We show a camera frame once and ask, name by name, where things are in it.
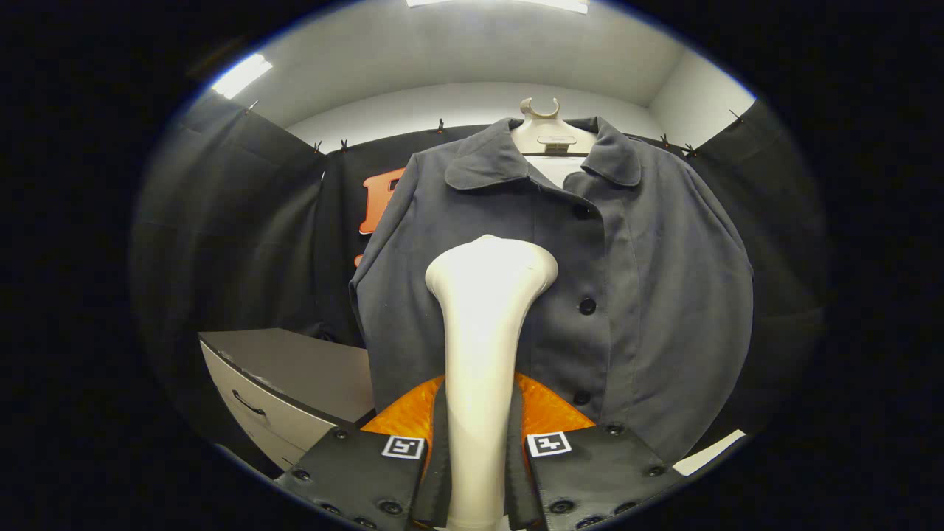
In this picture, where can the narrow ceiling light strip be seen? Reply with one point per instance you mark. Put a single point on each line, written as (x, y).
(242, 75)

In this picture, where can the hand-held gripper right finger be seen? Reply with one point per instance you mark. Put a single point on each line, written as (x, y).
(605, 472)

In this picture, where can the white mannequin torso stand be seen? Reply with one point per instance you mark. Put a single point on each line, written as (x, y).
(553, 133)

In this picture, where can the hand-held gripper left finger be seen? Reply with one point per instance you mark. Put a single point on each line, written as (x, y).
(361, 472)

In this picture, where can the black backdrop cloth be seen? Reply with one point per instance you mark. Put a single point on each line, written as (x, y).
(236, 236)

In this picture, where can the grey drawer cabinet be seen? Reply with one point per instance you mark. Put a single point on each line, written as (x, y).
(295, 369)

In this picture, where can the white garment steamer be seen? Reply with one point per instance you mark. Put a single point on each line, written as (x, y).
(479, 354)

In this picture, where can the wide ceiling light panel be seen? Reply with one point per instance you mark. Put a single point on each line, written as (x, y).
(501, 3)

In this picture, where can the grey button shirt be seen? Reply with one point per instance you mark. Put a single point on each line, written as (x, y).
(664, 295)

